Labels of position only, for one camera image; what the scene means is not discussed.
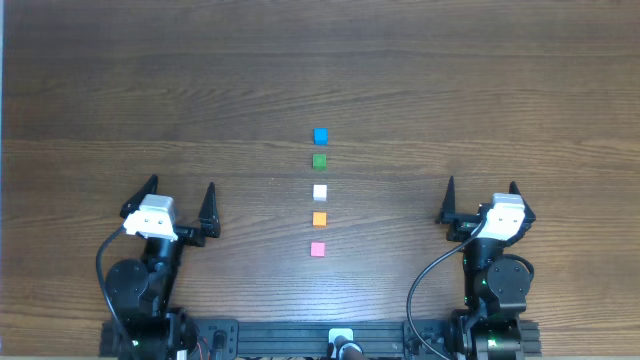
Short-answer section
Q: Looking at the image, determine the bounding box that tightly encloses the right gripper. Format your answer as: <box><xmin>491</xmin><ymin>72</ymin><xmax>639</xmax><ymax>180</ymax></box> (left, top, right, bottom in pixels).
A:
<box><xmin>434</xmin><ymin>175</ymin><xmax>537</xmax><ymax>244</ymax></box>

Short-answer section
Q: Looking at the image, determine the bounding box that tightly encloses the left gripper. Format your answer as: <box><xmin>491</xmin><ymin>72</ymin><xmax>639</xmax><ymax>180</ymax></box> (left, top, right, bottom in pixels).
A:
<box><xmin>119</xmin><ymin>174</ymin><xmax>222</xmax><ymax>248</ymax></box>

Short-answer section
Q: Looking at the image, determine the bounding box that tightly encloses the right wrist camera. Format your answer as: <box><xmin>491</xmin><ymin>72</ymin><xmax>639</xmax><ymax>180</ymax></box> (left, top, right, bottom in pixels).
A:
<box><xmin>480</xmin><ymin>192</ymin><xmax>527</xmax><ymax>241</ymax></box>

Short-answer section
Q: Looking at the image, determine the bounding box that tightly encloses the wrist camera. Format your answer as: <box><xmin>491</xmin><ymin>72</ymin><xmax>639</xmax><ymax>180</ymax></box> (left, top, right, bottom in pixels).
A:
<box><xmin>480</xmin><ymin>192</ymin><xmax>527</xmax><ymax>241</ymax></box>
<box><xmin>122</xmin><ymin>193</ymin><xmax>179</xmax><ymax>242</ymax></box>

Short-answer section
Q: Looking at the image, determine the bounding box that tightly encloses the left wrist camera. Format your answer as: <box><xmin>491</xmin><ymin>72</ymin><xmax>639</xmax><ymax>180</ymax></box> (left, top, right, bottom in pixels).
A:
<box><xmin>122</xmin><ymin>193</ymin><xmax>179</xmax><ymax>242</ymax></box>

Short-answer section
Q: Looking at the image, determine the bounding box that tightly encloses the mounting rail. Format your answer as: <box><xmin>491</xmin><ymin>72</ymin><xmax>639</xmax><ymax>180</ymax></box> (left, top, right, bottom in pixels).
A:
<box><xmin>99</xmin><ymin>318</ymin><xmax>544</xmax><ymax>360</ymax></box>

